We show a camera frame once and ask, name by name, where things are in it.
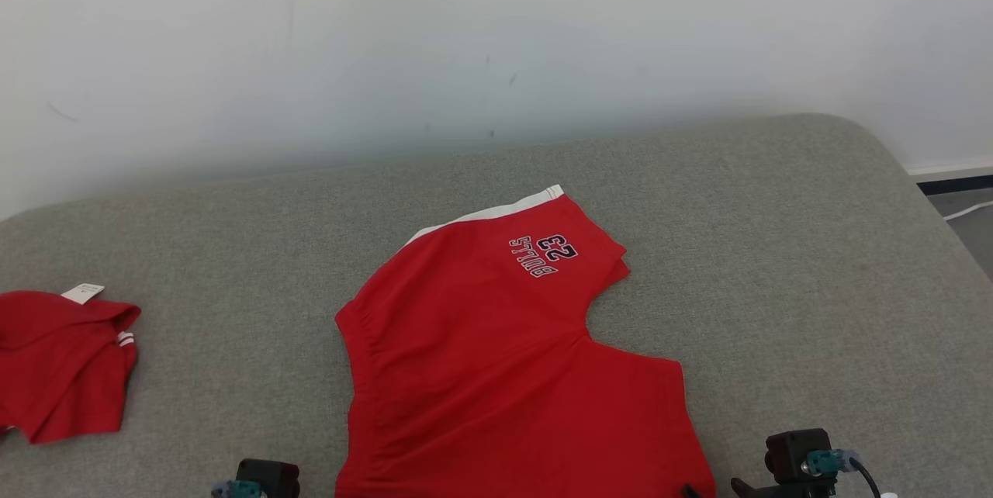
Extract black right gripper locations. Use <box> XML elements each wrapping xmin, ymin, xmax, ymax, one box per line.
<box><xmin>682</xmin><ymin>478</ymin><xmax>836</xmax><ymax>498</ymax></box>

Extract red Bulls 23 shorts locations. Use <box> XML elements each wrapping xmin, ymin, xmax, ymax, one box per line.
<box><xmin>334</xmin><ymin>185</ymin><xmax>716</xmax><ymax>498</ymax></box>

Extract red jersey with white sleeves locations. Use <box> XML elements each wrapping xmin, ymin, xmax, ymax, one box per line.
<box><xmin>0</xmin><ymin>283</ymin><xmax>143</xmax><ymax>445</ymax></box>

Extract teal right camera connector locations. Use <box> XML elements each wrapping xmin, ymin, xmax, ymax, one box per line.
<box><xmin>801</xmin><ymin>448</ymin><xmax>860</xmax><ymax>477</ymax></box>

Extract black right camera cable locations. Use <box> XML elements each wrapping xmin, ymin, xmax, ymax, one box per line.
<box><xmin>849</xmin><ymin>458</ymin><xmax>886</xmax><ymax>498</ymax></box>

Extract white floor cable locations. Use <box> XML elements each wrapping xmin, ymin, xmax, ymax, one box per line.
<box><xmin>942</xmin><ymin>201</ymin><xmax>993</xmax><ymax>222</ymax></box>

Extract white wall baseboard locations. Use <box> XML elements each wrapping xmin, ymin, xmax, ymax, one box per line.
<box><xmin>906</xmin><ymin>163</ymin><xmax>993</xmax><ymax>182</ymax></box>

